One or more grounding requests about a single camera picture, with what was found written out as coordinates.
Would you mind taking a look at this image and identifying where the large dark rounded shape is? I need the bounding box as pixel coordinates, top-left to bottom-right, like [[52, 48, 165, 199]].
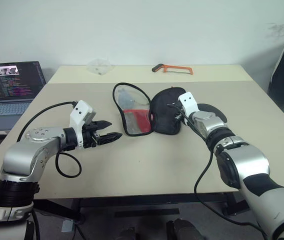
[[166, 217, 206, 240]]

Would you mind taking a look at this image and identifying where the black paddle case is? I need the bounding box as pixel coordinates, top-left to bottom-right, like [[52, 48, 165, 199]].
[[112, 82, 186, 137]]

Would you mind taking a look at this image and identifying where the small grey box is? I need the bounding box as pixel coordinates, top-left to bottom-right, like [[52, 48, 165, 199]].
[[61, 219, 75, 233]]

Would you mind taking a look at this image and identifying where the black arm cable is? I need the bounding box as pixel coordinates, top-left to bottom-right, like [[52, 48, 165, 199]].
[[166, 101, 269, 240], [16, 100, 82, 179]]

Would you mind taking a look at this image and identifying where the black table frame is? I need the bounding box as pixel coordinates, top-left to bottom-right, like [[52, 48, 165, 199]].
[[33, 191, 255, 225]]

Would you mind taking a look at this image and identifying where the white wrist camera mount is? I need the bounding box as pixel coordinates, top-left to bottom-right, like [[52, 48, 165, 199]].
[[69, 99, 98, 151], [177, 91, 201, 126]]

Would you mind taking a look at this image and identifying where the clear plastic bag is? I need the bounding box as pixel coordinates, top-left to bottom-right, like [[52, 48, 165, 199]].
[[86, 57, 115, 77]]

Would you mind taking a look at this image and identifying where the grey open laptop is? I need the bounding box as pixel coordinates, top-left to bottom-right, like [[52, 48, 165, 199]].
[[0, 60, 48, 132]]

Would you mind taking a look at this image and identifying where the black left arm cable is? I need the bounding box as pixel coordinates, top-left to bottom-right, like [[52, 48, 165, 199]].
[[16, 100, 82, 179]]

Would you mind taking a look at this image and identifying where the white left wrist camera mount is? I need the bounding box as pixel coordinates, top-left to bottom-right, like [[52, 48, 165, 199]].
[[69, 99, 98, 151]]

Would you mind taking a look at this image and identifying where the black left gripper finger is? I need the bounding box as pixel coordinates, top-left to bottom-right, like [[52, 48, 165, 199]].
[[93, 120, 113, 131], [96, 132, 124, 148]]

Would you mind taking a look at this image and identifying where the orange hacksaw, black handle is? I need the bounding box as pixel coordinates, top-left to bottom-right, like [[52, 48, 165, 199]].
[[151, 63, 195, 76]]

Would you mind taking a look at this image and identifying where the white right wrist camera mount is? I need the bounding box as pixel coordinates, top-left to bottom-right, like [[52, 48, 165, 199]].
[[177, 91, 201, 126]]

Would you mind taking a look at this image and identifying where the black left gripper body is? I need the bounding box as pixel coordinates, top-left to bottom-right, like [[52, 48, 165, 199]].
[[81, 119, 101, 150]]

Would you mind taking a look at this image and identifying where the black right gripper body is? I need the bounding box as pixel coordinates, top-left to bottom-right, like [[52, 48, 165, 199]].
[[173, 110, 186, 126]]

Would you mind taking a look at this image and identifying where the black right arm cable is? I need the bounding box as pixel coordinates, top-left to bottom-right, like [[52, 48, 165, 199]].
[[166, 101, 269, 240]]

